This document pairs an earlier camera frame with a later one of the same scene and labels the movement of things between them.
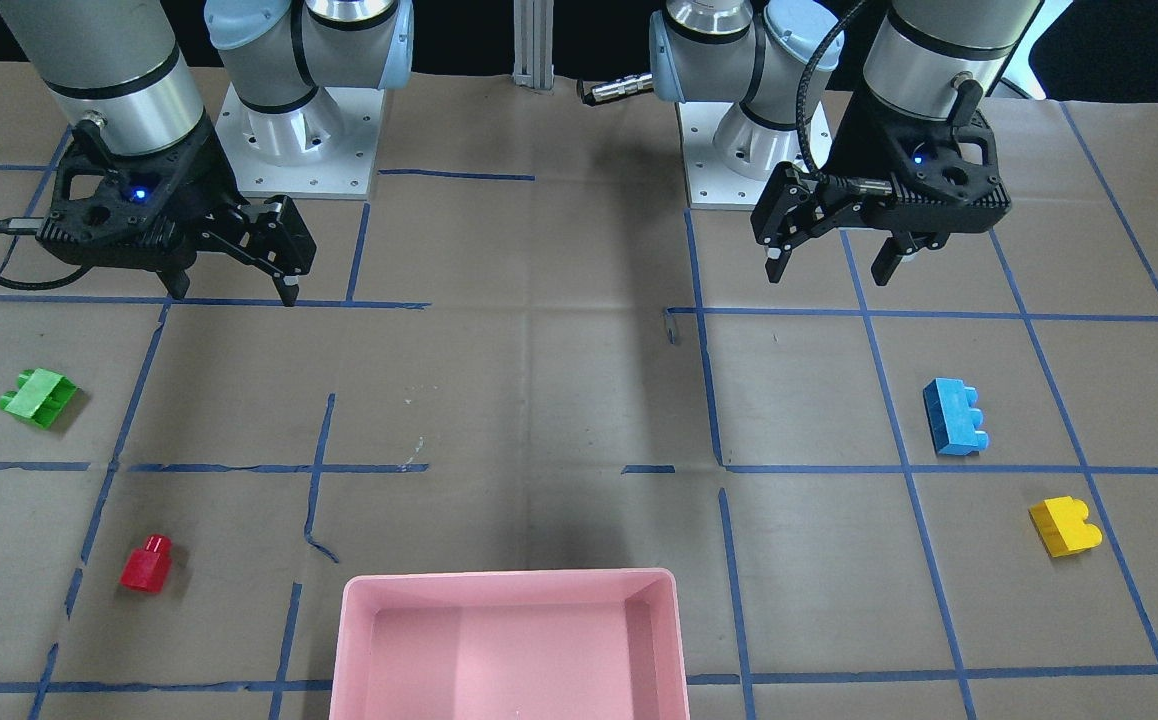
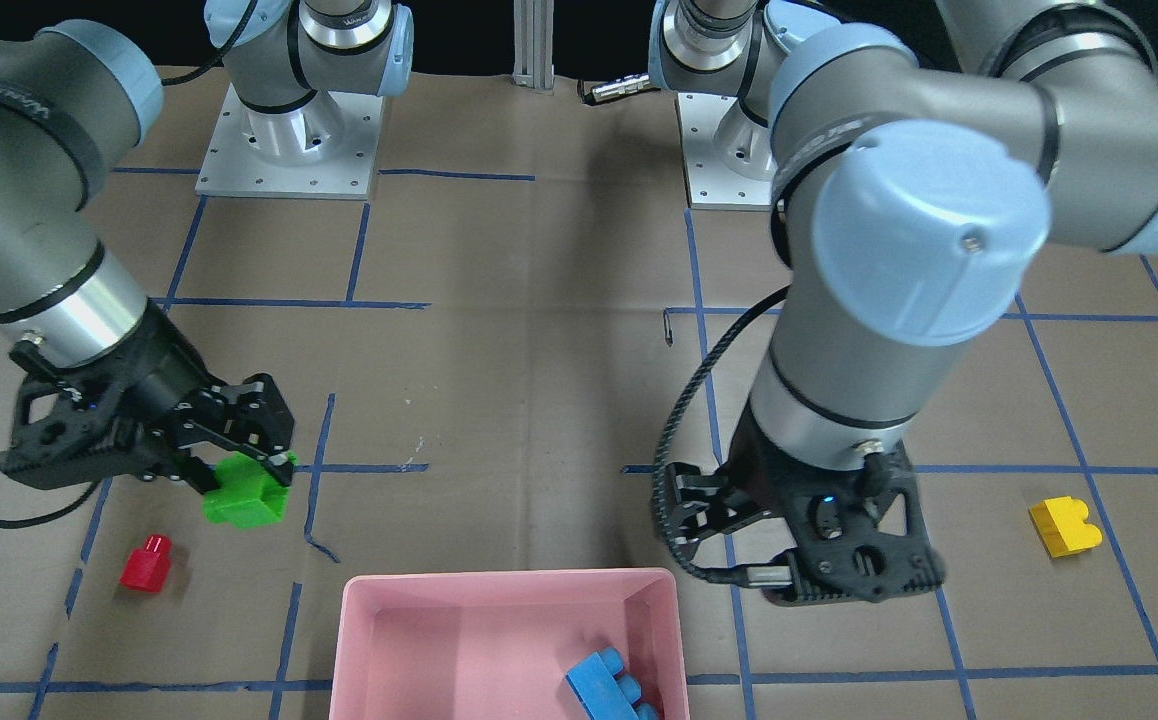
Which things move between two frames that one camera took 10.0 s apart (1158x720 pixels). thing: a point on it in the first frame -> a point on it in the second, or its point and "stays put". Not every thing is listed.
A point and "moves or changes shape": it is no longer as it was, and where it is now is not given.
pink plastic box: [521, 645] stays put
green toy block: [41, 396] moves or changes shape
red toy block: [147, 568] stays put
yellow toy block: [1060, 522] stays put
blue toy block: [953, 417] -> [606, 690]
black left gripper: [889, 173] -> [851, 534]
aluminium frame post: [533, 22] stays put
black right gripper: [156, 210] -> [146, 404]
